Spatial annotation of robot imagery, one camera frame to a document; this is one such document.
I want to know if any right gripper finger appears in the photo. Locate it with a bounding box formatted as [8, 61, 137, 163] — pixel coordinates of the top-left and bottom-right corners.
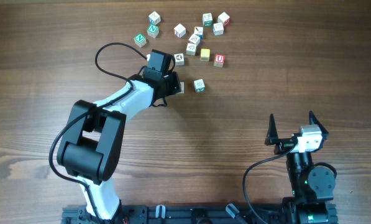
[265, 113, 278, 140]
[309, 111, 329, 137]

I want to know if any block red picture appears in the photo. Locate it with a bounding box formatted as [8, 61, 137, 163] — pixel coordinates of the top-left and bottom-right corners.
[180, 82, 185, 94]

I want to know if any block green V side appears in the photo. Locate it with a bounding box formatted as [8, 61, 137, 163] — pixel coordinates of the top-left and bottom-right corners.
[193, 79, 205, 93]

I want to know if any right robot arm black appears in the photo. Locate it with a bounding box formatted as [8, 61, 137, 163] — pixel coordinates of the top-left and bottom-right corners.
[265, 111, 339, 224]

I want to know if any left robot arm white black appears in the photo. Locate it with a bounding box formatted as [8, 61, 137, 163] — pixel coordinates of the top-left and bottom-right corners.
[56, 50, 181, 223]

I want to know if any block dark round picture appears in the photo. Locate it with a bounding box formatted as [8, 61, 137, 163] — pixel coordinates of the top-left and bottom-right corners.
[174, 54, 185, 66]

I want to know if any green N block left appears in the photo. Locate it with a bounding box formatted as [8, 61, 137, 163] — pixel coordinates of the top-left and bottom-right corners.
[134, 33, 147, 48]

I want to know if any green n block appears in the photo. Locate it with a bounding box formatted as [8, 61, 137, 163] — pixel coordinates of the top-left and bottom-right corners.
[147, 24, 159, 39]
[134, 33, 147, 48]

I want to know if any block tree sketch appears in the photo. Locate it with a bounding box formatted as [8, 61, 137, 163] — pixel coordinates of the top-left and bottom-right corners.
[186, 43, 197, 56]

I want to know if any green N block upper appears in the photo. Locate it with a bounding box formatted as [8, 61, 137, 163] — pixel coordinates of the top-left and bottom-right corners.
[147, 24, 159, 39]

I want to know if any yellow block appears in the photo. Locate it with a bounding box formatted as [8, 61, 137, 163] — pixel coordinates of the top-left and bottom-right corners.
[200, 49, 210, 62]

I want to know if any plain white block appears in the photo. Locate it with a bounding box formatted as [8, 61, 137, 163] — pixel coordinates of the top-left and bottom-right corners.
[173, 24, 186, 38]

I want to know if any block sketch tilted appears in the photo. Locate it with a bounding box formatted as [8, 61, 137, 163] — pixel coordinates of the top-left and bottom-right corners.
[188, 34, 201, 45]

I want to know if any red U block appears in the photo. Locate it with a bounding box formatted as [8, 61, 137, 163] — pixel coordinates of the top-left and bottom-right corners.
[214, 54, 225, 67]

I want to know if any block blue side top left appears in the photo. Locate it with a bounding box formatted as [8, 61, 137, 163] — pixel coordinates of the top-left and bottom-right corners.
[149, 11, 161, 26]

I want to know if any block blue side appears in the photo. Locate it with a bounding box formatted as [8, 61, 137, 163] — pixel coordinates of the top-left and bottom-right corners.
[194, 27, 203, 39]
[149, 11, 161, 26]

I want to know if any block blue side centre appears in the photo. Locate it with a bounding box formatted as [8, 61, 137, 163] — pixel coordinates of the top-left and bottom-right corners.
[194, 27, 203, 39]

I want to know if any block blue sketch right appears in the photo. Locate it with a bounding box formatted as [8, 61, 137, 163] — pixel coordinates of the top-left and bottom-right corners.
[213, 22, 224, 35]

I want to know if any block green Z side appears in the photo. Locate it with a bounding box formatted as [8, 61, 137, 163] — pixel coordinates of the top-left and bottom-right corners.
[202, 13, 213, 27]

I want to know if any block red M side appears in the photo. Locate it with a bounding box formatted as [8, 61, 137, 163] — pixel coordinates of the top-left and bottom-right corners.
[218, 12, 230, 26]

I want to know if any right camera black cable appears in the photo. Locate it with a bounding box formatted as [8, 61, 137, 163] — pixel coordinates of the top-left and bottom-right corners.
[242, 142, 300, 224]

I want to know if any camera black cable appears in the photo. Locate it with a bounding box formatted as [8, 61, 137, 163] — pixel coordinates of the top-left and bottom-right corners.
[242, 142, 300, 224]
[48, 42, 149, 223]

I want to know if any left camera black cable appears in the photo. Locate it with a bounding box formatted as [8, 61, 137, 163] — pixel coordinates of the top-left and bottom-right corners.
[48, 42, 149, 223]

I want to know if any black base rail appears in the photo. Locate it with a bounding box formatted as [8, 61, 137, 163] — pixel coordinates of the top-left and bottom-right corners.
[62, 203, 338, 224]

